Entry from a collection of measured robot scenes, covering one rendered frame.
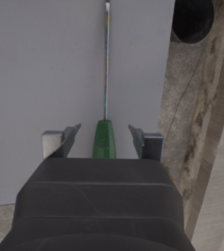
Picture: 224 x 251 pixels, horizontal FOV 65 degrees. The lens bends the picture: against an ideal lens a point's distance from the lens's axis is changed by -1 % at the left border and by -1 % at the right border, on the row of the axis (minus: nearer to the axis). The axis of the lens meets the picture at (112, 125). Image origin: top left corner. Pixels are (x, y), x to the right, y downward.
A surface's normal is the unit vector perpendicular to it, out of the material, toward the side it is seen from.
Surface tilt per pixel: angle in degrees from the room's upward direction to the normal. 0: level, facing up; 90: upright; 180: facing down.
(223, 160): 0
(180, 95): 0
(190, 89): 0
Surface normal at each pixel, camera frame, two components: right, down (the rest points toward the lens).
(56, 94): 0.24, 0.33
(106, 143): 0.25, 0.10
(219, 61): -0.29, 0.31
